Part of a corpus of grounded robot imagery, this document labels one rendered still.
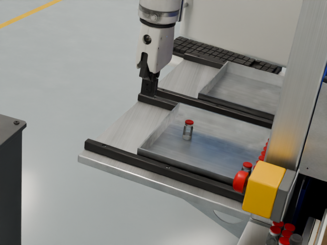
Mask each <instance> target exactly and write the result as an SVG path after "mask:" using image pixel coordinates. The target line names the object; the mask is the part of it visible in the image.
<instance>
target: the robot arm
mask: <svg viewBox="0 0 327 245"><path fill-rule="evenodd" d="M180 6H181V0H139V7H138V16H139V17H140V22H141V23H142V25H141V29H140V34H139V39H138V45H137V52H136V62H135V65H136V68H137V69H139V68H140V73H139V77H141V78H142V86H141V94H142V95H146V96H149V97H154V96H155V95H156V94H157V87H158V80H159V79H157V78H159V76H160V71H161V69H163V68H164V67H165V66H166V65H167V64H168V63H169V62H170V61H171V59H172V54H173V44H174V31H175V25H176V22H177V21H178V20H179V13H180Z"/></svg>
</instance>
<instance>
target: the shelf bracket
mask: <svg viewBox="0 0 327 245"><path fill-rule="evenodd" d="M184 200H185V199H184ZM185 201H186V202H188V203H189V204H191V205H192V206H193V207H195V208H196V209H198V210H199V211H201V212H202V213H203V214H205V215H206V216H208V217H209V218H211V219H212V220H213V221H215V222H216V223H218V224H219V225H220V226H222V227H223V228H225V229H226V230H227V231H229V232H230V233H232V234H233V235H235V236H236V237H238V238H239V239H240V237H241V235H242V233H243V231H244V229H245V227H246V225H247V223H248V221H245V220H242V221H241V222H238V223H228V222H225V221H223V220H221V219H220V218H219V217H218V216H217V215H216V214H215V212H214V210H213V209H211V208H208V207H205V206H202V205H199V204H196V203H193V202H191V201H188V200H185Z"/></svg>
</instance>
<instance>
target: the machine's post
mask: <svg viewBox="0 0 327 245"><path fill-rule="evenodd" d="M326 71H327V0H303V1H302V6H301V10H300V14H299V18H298V22H297V26H296V30H295V34H294V38H293V42H292V46H291V51H290V55H289V59H288V63H287V67H286V71H285V75H284V80H283V84H282V88H281V91H280V96H279V100H278V104H277V108H276V112H275V116H274V120H273V124H272V129H271V133H270V137H269V141H268V145H267V150H266V153H265V157H264V162H266V163H270V164H273V165H276V166H279V167H282V168H285V169H286V170H287V169H290V170H293V171H296V173H297V171H298V167H299V164H300V160H301V157H302V153H303V150H304V146H305V143H306V139H307V136H308V132H309V128H310V124H311V121H312V117H313V114H314V110H315V107H316V103H317V100H318V96H319V92H320V89H321V85H322V82H323V78H324V76H325V75H326ZM249 222H252V223H255V224H258V225H261V226H264V227H267V228H270V227H271V226H272V223H273V221H272V220H270V218H269V219H267V218H264V217H261V216H258V215H256V214H253V213H251V215H250V219H249Z"/></svg>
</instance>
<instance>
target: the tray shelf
mask: <svg viewBox="0 0 327 245"><path fill-rule="evenodd" d="M219 70H220V69H217V68H213V67H210V66H206V65H203V64H199V63H196V62H192V61H188V60H185V59H184V60H183V61H181V62H180V63H179V64H178V65H177V66H176V67H175V68H174V69H173V70H172V71H171V72H170V73H169V74H167V75H166V76H165V77H164V78H163V79H162V80H161V81H160V82H159V83H158V87H160V88H164V89H167V90H170V91H173V92H177V93H180V94H183V95H187V96H190V97H193V98H198V93H199V92H200V91H201V89H202V88H203V87H204V86H205V85H206V84H207V83H208V82H209V81H210V80H211V78H212V77H213V76H214V75H215V74H216V73H217V72H218V71H219ZM170 112H171V111H170V110H167V109H164V108H160V107H157V106H154V105H150V104H147V103H143V102H140V101H137V102H136V103H135V104H134V105H133V106H132V107H131V108H130V109H129V110H128V111H126V112H125V113H124V114H123V115H122V116H121V117H120V118H119V119H118V120H116V121H115V122H114V123H113V124H112V125H111V126H110V127H109V128H108V129H106V130H105V131H104V132H103V133H102V134H101V135H100V136H99V137H98V138H96V139H95V141H98V142H101V143H104V144H107V145H110V146H113V147H116V148H119V149H122V150H125V151H128V152H131V153H134V154H137V149H138V147H139V146H140V145H141V144H142V142H143V141H144V140H145V139H146V138H147V137H148V136H149V135H150V134H151V133H152V131H153V130H154V129H155V128H156V127H157V126H158V125H159V124H160V123H161V122H162V121H163V119H164V118H165V117H166V116H167V115H168V114H169V113H170ZM78 162H79V163H82V164H85V165H88V166H91V167H93V168H96V169H99V170H102V171H104V172H107V173H110V174H113V175H116V176H119V177H122V178H125V179H128V180H131V181H133V182H136V183H139V184H142V185H145V186H148V187H151V188H153V189H156V190H159V191H162V192H164V193H168V194H171V195H173V196H176V197H179V198H182V199H185V200H188V201H191V202H193V203H196V204H199V205H202V206H205V207H208V208H211V209H213V210H217V211H220V212H222V213H225V214H228V215H230V216H233V217H236V218H239V219H242V220H245V221H248V222H249V219H250V215H251V213H250V212H247V211H244V210H243V209H242V204H243V203H242V202H240V201H237V200H234V199H231V198H228V197H225V196H222V195H220V194H217V193H214V192H210V191H207V190H204V189H202V188H199V187H196V186H193V185H190V184H187V183H184V182H181V181H178V180H175V179H172V178H169V177H166V176H164V175H161V174H158V173H155V172H152V171H149V170H146V169H143V168H140V167H137V166H134V165H131V164H128V163H125V162H122V161H120V160H117V159H114V158H111V157H107V156H105V155H102V154H99V153H96V152H93V151H90V150H87V149H84V150H83V151H82V152H81V153H80V154H79V155H78ZM304 177H305V178H306V175H304V174H300V175H299V177H298V180H297V182H296V185H295V188H294V191H293V195H292V198H291V200H290V204H289V208H288V211H287V215H286V217H285V220H284V222H283V223H284V225H285V224H287V223H291V221H292V218H293V216H294V213H295V210H296V207H295V206H296V203H297V199H298V196H299V193H300V189H301V186H302V182H303V179H304ZM284 225H283V226H284Z"/></svg>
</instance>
